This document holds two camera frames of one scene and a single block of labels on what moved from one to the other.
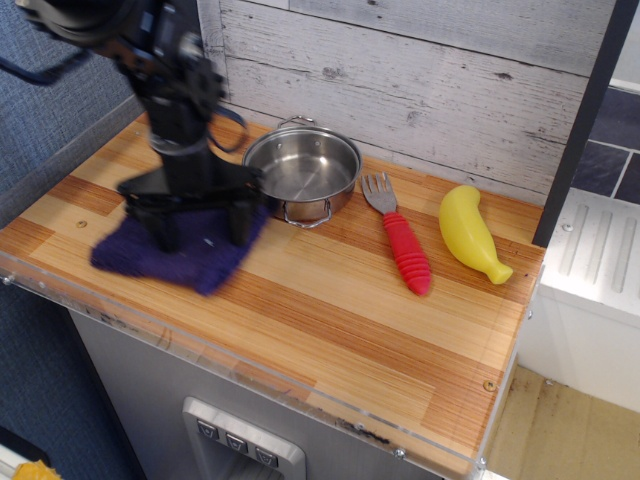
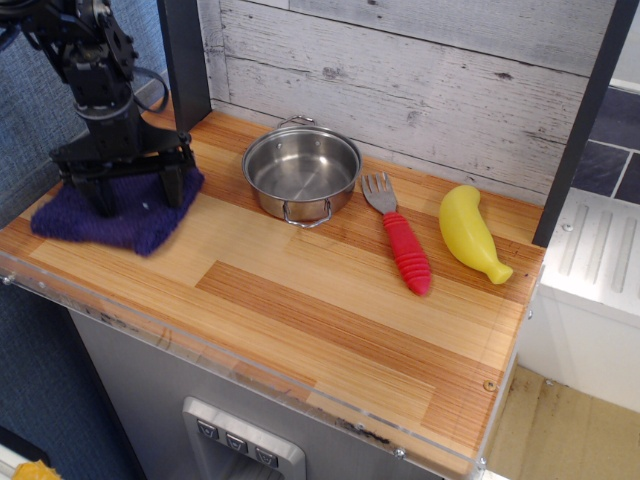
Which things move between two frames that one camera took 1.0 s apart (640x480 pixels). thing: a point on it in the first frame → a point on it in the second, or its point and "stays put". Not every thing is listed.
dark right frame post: x=587 y=112 stays put
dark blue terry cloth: x=206 y=256 → x=144 y=211
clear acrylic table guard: x=223 y=369 stays put
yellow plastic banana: x=468 y=233 stays put
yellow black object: x=36 y=470 stays put
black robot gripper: x=196 y=177 → x=123 y=144
